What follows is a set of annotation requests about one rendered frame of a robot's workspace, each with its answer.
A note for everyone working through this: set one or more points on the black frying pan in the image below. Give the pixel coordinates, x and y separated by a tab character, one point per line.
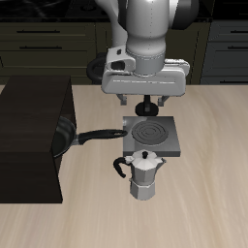
76	137

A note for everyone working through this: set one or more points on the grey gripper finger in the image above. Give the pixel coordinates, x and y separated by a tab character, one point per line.
162	100
123	99

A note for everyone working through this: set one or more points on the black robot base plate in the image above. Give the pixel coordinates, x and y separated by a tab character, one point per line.
95	69

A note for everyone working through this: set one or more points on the dark wooden cabinet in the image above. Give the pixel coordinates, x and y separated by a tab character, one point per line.
32	135

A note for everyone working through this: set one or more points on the silver moka pot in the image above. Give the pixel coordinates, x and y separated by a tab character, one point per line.
143	174

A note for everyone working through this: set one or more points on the dark grey stove plate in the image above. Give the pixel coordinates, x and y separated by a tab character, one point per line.
150	135

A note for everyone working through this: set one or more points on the dark kitchen cupboards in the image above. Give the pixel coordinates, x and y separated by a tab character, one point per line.
48	48

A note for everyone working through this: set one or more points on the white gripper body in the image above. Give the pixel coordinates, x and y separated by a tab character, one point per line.
143	84

